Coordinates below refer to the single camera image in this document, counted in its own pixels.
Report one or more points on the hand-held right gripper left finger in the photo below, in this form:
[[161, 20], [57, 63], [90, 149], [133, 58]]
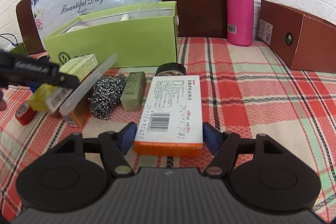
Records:
[[127, 137]]

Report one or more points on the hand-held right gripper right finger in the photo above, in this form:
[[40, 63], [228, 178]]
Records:
[[211, 138]]

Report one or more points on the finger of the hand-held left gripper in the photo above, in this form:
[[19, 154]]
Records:
[[67, 80]]

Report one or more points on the long olive gold box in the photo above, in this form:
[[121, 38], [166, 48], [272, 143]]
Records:
[[134, 92]]

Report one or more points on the white orange medicine box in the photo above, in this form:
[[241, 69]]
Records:
[[170, 108]]

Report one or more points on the large light green box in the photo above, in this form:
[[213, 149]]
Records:
[[126, 43]]

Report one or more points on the black tape roll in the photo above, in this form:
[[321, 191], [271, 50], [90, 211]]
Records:
[[170, 69]]

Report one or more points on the pale yellow box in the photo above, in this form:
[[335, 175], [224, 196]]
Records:
[[78, 65]]

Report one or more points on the dark green tray box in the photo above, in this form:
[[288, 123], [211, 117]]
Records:
[[18, 49]]

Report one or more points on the yellow box with barcode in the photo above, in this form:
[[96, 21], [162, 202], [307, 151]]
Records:
[[42, 99]]

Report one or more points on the steel wool scrubber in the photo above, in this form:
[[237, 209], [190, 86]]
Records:
[[107, 98]]

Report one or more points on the red tape roll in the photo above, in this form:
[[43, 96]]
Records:
[[26, 113]]

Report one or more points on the red plaid bed sheet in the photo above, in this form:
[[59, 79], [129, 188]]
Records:
[[262, 108]]

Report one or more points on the brown wooden headboard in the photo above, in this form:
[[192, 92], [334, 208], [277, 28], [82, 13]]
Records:
[[199, 3]]

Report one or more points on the pink thermos bottle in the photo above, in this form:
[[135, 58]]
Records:
[[239, 3]]

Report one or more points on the brown cardboard box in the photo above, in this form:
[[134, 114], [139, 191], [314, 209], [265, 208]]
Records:
[[315, 40]]

